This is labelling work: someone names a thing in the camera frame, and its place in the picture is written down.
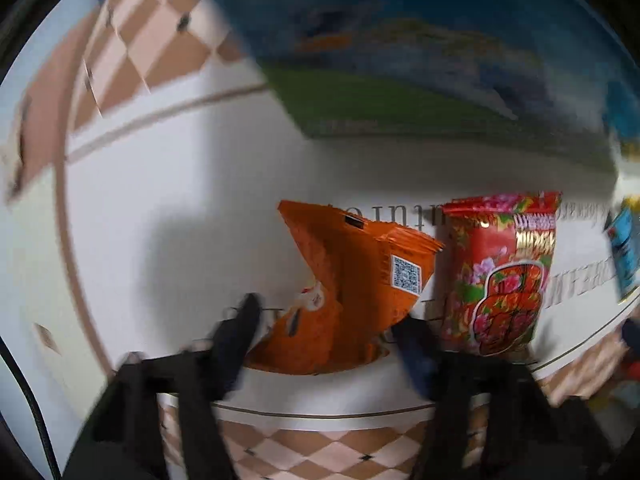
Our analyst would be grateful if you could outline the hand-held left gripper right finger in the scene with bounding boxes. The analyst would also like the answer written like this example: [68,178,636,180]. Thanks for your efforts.
[390,317,613,480]

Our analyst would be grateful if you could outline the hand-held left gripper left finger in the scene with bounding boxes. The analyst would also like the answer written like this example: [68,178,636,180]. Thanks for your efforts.
[65,292,263,480]

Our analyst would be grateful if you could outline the orange snack packet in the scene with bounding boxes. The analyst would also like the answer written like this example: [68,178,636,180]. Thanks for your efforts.
[248,200,445,375]

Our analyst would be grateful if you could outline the red floral snack packet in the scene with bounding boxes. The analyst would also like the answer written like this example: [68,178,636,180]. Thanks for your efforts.
[439,191,563,358]

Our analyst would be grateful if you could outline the blue snack packet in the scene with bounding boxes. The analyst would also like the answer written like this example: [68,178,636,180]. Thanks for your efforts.
[606,199,640,305]

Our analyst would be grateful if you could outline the blue green printed box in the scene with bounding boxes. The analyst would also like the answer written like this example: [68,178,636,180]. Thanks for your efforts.
[187,0,632,168]

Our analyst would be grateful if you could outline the black cable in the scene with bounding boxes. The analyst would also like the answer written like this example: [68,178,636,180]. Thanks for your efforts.
[0,336,55,480]

